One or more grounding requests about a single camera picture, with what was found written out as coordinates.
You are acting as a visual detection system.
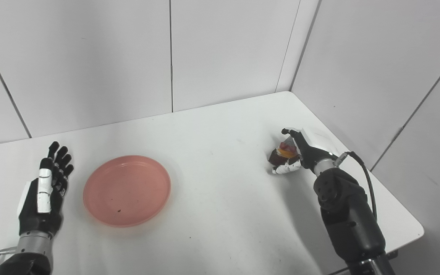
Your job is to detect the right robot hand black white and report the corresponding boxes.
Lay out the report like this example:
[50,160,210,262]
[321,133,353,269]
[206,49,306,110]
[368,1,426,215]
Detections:
[272,128,338,175]

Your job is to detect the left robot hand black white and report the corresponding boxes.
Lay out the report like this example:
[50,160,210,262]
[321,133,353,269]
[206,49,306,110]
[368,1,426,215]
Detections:
[17,141,74,238]

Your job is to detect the chocolate cake slice with fruit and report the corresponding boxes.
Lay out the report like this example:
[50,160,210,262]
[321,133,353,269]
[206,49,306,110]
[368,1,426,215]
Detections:
[268,138,301,167]

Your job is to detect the pink round plate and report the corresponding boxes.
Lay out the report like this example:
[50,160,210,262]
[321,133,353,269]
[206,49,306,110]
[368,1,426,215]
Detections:
[83,155,172,228]

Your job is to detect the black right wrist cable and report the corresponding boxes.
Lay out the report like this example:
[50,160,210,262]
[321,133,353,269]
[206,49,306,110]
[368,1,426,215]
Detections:
[334,151,378,221]

